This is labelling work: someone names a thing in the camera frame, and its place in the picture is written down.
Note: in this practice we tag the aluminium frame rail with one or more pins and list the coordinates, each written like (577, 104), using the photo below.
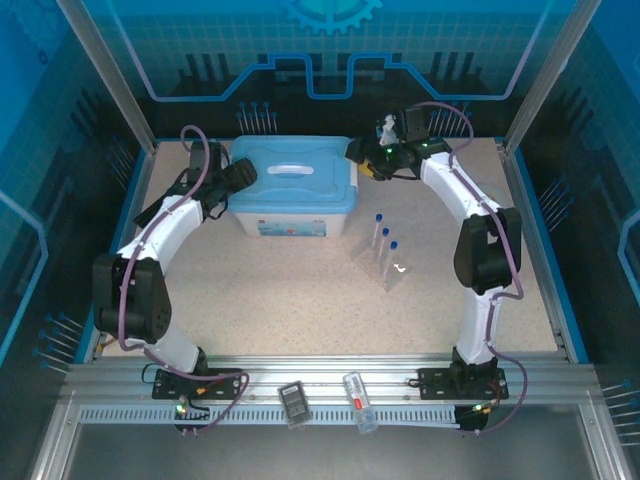
(320, 365)

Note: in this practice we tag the blue plastic box lid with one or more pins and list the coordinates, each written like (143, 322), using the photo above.
(320, 190)

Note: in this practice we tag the aluminium frame post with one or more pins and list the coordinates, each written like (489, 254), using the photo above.
(115, 85)
(545, 85)

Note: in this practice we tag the white plastic storage box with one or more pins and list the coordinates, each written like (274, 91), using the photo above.
(290, 225)

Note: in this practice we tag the black connector board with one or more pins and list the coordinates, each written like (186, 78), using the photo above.
(192, 414)
(470, 422)

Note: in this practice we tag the clear test tube blue cap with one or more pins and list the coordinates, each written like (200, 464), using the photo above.
(377, 232)
(391, 261)
(383, 247)

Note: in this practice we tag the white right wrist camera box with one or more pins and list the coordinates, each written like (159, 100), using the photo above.
(387, 129)

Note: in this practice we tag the clear acrylic test tube rack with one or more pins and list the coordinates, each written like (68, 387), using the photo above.
(362, 255)

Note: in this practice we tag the black rectangular case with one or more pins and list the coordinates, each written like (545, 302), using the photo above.
(295, 402)

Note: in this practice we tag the black rectangular tray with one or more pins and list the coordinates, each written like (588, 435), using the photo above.
(141, 219)

